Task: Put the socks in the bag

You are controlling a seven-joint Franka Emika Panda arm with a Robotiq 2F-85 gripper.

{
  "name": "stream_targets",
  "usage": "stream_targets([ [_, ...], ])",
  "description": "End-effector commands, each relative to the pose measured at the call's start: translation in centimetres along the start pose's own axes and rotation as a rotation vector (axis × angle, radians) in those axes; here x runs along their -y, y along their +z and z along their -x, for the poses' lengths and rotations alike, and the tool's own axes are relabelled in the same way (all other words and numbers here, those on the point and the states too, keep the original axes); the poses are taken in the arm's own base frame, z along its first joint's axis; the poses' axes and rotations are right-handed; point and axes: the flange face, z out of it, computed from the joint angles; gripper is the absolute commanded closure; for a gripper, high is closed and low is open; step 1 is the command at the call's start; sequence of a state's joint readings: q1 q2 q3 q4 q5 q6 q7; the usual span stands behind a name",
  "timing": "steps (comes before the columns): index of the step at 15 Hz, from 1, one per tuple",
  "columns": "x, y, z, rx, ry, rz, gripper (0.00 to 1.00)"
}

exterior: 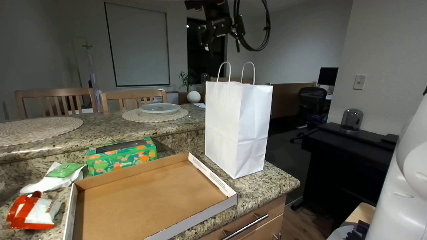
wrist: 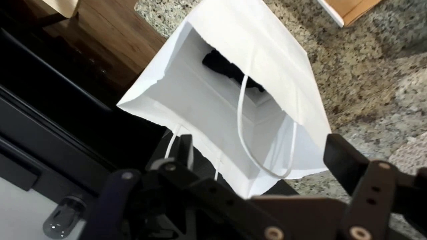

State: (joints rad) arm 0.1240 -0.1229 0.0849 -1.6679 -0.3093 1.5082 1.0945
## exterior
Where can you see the white round vase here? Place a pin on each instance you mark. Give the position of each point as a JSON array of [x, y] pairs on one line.
[[194, 97]]

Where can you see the orange and white packet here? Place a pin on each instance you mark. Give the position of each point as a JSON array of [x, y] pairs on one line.
[[27, 214]]

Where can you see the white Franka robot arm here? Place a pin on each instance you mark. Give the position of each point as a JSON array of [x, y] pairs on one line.
[[401, 201]]

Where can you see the black desk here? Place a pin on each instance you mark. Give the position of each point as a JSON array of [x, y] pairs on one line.
[[342, 165]]

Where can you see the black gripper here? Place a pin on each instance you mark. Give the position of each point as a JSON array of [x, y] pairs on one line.
[[218, 22]]

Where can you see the round woven placemat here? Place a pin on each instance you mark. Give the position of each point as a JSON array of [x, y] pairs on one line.
[[35, 131], [134, 117]]

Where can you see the wooden dining chair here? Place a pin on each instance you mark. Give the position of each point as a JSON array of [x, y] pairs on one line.
[[54, 93], [134, 94]]

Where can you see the flat cardboard box tray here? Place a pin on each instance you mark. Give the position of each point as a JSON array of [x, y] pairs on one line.
[[147, 205]]

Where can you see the white projection screen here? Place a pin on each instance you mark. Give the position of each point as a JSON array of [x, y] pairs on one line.
[[138, 45]]

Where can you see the clear glass plate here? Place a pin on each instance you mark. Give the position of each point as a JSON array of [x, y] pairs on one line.
[[159, 109]]

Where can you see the light wooden board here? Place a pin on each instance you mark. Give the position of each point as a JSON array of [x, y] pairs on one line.
[[361, 213]]

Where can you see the dark computer monitor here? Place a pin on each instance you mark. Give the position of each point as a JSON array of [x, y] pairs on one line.
[[329, 77]]

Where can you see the green floral tissue box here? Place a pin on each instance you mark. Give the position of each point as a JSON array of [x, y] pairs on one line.
[[121, 158]]

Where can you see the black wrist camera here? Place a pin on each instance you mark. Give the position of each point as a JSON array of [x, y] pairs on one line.
[[205, 3]]

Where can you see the white wipes packet green label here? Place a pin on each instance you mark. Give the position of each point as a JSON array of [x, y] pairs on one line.
[[44, 182]]

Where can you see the small green houseplant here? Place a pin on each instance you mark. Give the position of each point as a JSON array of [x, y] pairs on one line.
[[185, 81]]

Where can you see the black office chair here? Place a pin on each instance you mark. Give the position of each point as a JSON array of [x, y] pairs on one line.
[[311, 101]]

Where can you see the wooden base cabinet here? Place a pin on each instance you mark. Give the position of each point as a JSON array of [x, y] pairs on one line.
[[271, 209]]

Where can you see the white light switch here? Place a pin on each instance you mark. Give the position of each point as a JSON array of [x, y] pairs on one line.
[[359, 82]]

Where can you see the grey glass jar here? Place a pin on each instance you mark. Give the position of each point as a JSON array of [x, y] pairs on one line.
[[353, 119]]

